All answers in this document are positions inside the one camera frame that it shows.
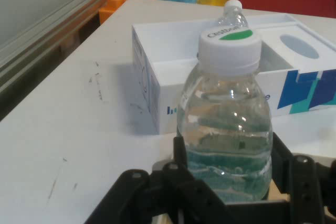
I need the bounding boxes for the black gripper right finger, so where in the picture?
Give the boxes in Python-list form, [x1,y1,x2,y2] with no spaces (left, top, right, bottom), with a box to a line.
[270,131,336,224]

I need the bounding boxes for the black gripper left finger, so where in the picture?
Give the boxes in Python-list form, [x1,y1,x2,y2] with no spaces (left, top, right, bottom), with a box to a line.
[85,136,229,224]

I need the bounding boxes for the green label water bottle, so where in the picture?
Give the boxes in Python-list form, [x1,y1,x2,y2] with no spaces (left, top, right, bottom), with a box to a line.
[215,0,250,32]
[176,28,274,205]

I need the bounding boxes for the white blue cardboard box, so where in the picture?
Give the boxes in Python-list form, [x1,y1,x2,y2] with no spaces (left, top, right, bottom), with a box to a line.
[131,13,336,135]

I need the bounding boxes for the orange foam block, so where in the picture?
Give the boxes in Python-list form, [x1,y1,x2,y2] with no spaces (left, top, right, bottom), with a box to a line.
[98,0,160,24]

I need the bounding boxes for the aluminium frame rail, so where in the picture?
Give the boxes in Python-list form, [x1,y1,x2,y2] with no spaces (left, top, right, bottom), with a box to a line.
[0,0,132,89]

